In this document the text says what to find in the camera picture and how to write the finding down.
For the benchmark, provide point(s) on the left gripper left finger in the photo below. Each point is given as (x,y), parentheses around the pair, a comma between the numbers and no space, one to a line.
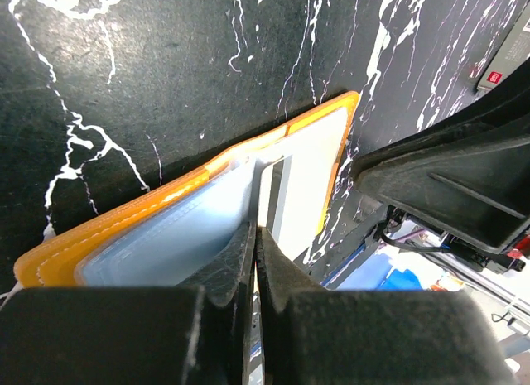
(194,333)

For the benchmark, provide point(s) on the orange leather card holder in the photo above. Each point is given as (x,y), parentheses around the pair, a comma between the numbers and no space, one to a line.
(161,238)

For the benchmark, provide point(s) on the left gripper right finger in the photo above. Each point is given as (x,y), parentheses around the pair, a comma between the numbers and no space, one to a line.
(315,336)

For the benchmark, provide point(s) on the gold card with magnetic stripe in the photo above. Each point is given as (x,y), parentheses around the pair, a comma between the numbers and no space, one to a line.
(272,197)

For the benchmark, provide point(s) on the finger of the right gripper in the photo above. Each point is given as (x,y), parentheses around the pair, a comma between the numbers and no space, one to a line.
(467,174)

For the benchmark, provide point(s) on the small white red box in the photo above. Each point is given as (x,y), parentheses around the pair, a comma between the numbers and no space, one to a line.
(511,54)

